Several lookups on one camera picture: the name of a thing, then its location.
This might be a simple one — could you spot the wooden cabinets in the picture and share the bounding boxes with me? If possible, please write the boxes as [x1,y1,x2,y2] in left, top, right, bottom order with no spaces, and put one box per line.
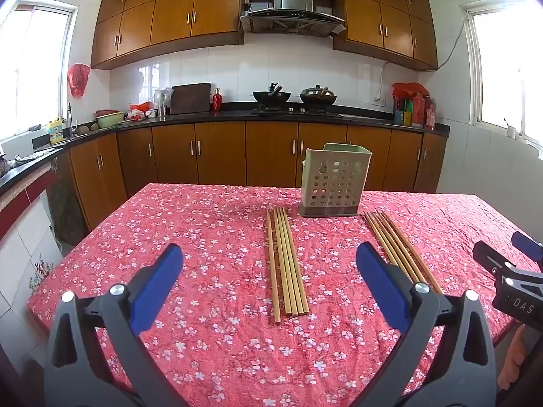
[90,0,244,70]
[55,121,448,232]
[333,0,438,71]

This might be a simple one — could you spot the wooden lower cabinets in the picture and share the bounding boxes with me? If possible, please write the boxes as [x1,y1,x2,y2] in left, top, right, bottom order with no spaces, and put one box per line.
[55,121,448,232]

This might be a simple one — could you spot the clear plastic container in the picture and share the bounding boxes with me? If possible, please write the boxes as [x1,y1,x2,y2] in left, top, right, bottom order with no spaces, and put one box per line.
[153,87,172,117]

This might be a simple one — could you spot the person's right hand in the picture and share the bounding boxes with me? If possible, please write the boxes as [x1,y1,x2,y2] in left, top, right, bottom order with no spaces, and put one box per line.
[498,326,527,391]

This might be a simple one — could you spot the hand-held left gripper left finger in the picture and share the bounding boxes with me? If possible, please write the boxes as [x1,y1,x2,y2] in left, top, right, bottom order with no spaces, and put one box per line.
[44,243,185,407]

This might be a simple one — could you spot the white framed window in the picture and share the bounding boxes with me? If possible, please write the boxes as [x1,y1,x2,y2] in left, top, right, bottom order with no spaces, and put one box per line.
[0,3,79,145]
[460,0,543,145]

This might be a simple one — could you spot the steel range hood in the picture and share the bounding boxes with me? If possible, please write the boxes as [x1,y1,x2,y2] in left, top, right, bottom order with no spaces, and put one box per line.
[240,0,346,37]

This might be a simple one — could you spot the green basin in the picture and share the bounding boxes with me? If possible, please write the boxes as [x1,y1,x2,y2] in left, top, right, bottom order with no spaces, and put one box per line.
[95,110,127,129]

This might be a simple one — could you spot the black kitchen countertop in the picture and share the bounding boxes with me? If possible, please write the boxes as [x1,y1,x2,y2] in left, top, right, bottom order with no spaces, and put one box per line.
[0,102,450,196]

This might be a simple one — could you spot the yellow detergent bottle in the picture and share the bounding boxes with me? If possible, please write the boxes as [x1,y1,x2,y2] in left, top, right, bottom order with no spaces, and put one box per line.
[48,116,65,145]

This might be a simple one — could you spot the red floral tablecloth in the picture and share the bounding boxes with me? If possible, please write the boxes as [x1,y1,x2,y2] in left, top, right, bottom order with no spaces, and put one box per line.
[26,182,531,407]

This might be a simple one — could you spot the metal faucet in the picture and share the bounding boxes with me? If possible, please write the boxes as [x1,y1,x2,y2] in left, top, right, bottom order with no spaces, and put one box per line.
[65,102,79,138]

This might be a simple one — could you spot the wooden upper cabinets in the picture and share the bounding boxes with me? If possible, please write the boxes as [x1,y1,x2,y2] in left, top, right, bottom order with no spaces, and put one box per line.
[333,0,438,71]
[90,0,244,70]

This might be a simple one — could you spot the red and white bag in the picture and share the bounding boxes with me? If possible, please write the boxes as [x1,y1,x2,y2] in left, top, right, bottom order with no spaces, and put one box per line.
[127,102,155,121]

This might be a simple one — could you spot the black pan with lid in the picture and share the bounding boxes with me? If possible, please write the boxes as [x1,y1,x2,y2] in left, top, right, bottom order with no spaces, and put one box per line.
[299,85,338,106]

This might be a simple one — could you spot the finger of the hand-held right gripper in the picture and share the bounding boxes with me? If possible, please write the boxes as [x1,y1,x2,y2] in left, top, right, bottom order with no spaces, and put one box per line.
[511,231,543,264]
[473,241,516,283]

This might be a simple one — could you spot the perforated green chopstick holder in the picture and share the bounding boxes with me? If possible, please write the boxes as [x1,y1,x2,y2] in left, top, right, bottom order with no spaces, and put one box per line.
[298,143,373,219]

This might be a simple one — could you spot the black wok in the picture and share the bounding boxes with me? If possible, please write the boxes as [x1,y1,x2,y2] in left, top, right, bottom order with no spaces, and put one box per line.
[252,82,293,103]

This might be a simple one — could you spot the dark wooden cutting board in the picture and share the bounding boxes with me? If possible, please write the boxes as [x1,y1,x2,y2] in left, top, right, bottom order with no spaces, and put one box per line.
[170,82,212,115]

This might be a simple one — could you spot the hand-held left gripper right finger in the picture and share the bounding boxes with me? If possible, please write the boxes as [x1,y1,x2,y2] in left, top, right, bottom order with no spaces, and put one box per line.
[355,241,497,407]

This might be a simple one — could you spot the hanging red plastic bag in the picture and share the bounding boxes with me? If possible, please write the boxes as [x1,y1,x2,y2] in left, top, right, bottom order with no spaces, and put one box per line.
[68,63,91,98]

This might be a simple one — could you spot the gas stove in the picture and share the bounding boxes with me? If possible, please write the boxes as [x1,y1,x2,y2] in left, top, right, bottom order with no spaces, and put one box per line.
[250,106,343,118]

